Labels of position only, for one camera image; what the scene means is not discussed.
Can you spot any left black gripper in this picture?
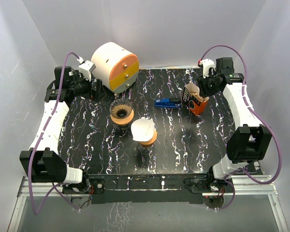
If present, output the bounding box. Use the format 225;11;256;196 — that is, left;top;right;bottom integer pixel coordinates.
69;71;106;102

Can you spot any coffee filter packet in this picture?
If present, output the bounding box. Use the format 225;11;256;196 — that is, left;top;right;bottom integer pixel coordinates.
181;82;209;116

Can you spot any dark glass dripper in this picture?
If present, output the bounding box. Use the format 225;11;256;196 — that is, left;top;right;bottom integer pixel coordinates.
110;99;133;119

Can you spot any white paper coffee filter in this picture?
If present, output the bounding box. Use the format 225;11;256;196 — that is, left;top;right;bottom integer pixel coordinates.
131;118;155;142

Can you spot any glass carafe with brown band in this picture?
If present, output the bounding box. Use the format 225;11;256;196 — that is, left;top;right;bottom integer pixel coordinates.
138;144;155;158

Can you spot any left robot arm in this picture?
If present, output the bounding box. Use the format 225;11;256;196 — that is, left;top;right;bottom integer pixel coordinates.
19;61;100;193

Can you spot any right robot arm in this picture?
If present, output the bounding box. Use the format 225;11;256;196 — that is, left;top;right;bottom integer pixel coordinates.
197;58;272;192

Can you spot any white round drawer cabinet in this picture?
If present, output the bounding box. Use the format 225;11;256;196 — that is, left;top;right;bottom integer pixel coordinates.
91;42;139;94

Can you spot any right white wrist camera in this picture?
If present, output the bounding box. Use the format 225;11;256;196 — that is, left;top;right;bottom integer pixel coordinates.
198;59;215;78

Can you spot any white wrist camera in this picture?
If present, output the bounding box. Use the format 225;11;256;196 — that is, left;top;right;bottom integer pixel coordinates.
78;60;96;82
198;59;215;78

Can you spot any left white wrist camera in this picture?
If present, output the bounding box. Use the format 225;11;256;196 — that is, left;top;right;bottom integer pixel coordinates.
78;60;96;82

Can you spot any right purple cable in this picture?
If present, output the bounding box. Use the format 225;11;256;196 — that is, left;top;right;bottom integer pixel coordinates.
200;45;283;185

